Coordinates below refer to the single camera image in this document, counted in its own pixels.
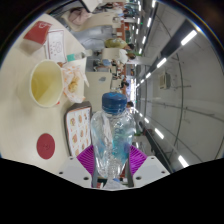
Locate clear blue-capped water bottle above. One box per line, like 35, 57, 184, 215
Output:
90, 92, 137, 184

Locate group of beige chairs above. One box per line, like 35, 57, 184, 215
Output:
99, 3, 134, 98

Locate pink bag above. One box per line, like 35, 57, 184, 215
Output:
69, 8, 92, 25

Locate ceiling strip lights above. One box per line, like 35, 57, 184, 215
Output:
134, 0, 201, 169

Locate white table card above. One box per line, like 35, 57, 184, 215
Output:
44, 29, 67, 63

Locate small teal-capped bottle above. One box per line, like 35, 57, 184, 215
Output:
66, 49, 93, 63

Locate red card packet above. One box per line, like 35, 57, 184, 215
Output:
22, 20, 53, 46

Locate person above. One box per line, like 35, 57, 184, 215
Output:
104, 37, 129, 49

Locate beige chair with round hole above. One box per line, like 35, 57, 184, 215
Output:
84, 71, 113, 113

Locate brown food tray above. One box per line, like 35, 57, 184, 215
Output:
64, 105, 93, 158

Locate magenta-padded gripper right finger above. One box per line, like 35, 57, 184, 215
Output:
126, 145, 170, 189

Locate ceiling air conditioner unit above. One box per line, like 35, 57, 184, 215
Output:
159, 72, 172, 90

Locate flat round red coaster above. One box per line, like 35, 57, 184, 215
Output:
36, 132, 56, 160

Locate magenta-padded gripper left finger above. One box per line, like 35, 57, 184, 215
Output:
58, 144, 98, 189

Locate white paper bag of fries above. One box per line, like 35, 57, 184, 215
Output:
59, 63, 90, 104

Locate cream paper cup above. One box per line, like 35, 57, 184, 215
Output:
29, 59, 65, 109

